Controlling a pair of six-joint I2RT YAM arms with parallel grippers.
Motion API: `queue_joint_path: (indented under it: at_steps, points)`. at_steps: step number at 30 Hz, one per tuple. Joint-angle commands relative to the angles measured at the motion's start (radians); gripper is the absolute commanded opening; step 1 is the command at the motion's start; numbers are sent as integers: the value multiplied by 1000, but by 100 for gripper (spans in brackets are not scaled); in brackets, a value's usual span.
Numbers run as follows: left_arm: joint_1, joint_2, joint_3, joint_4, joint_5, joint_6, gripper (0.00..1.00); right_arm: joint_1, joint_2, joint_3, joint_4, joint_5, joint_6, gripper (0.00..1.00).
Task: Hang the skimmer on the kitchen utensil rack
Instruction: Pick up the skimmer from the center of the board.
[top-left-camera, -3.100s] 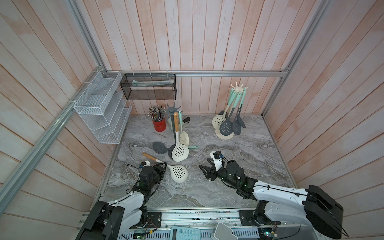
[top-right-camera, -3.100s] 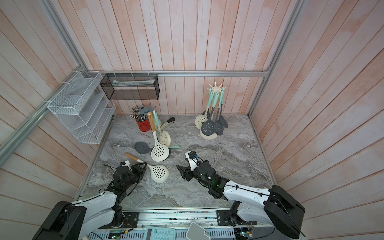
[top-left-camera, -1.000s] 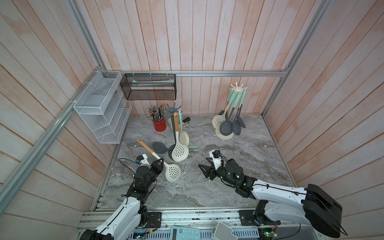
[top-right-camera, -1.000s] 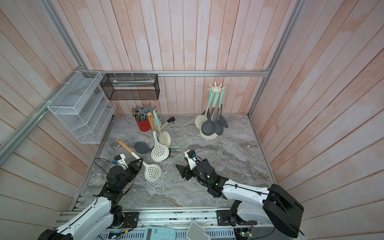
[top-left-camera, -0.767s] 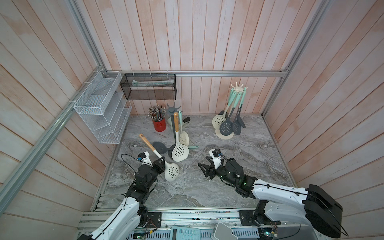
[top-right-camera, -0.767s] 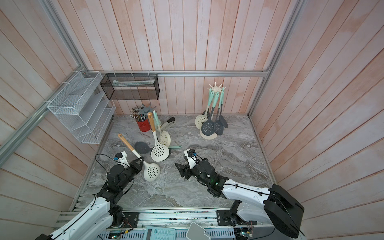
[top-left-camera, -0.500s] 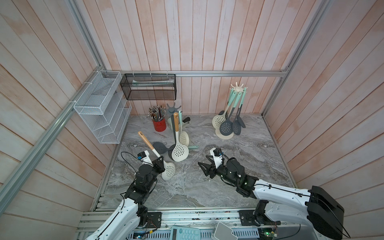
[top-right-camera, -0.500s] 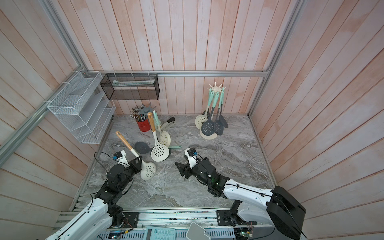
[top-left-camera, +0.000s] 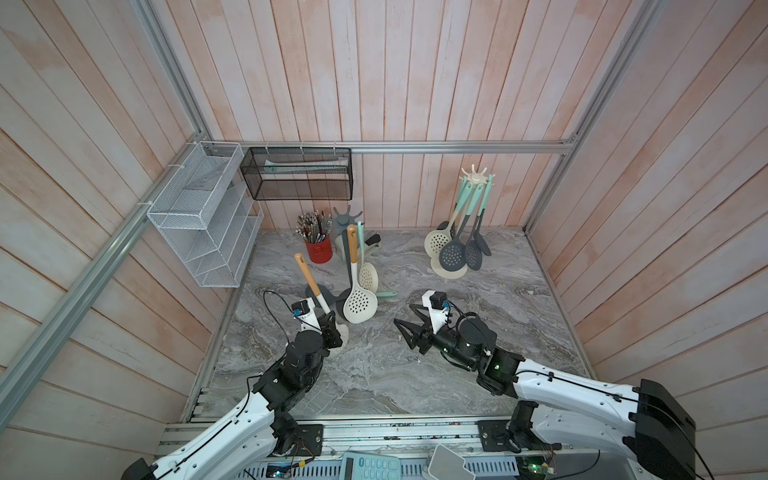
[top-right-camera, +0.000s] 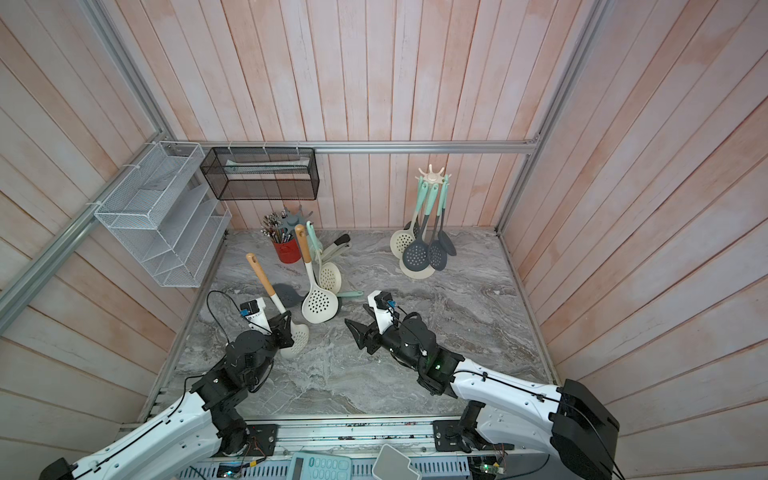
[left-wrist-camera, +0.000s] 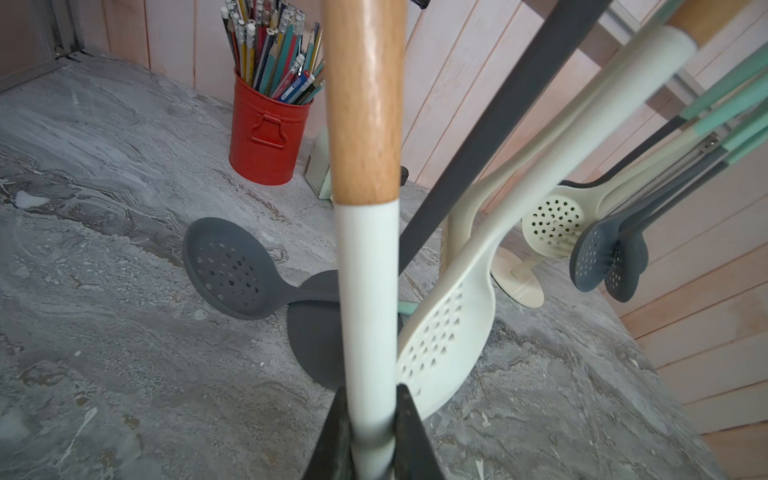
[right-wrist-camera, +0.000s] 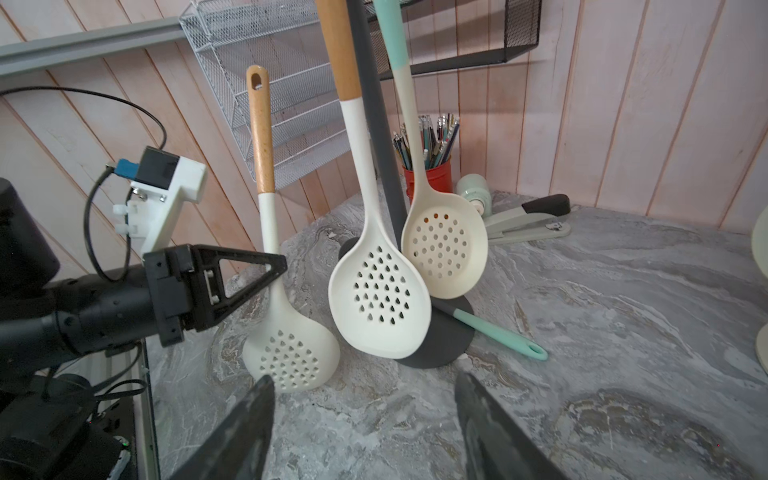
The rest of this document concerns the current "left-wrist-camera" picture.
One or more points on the bundle of pencils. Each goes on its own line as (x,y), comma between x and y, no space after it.
(275,53)

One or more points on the grey skimmer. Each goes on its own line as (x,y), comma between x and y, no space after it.
(631,253)
(235,274)

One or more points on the large cream skimmer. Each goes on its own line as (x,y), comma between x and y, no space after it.
(365,50)

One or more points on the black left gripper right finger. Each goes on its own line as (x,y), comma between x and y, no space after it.
(414,457)

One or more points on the grey utensil rack stand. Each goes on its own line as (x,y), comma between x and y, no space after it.
(314,328)

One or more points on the grey skimmer behind grey rack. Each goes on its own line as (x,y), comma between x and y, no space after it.
(235,274)

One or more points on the red metal pencil cup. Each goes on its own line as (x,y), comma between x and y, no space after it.
(266,136)

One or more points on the grey skimmer front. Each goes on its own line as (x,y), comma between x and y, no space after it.
(631,253)

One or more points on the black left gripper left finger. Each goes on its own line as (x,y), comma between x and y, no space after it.
(332,456)

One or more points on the mint green pencil sharpener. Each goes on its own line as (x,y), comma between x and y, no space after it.
(318,173)

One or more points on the cream utensil rack stand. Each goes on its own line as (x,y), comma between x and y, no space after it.
(515,277)

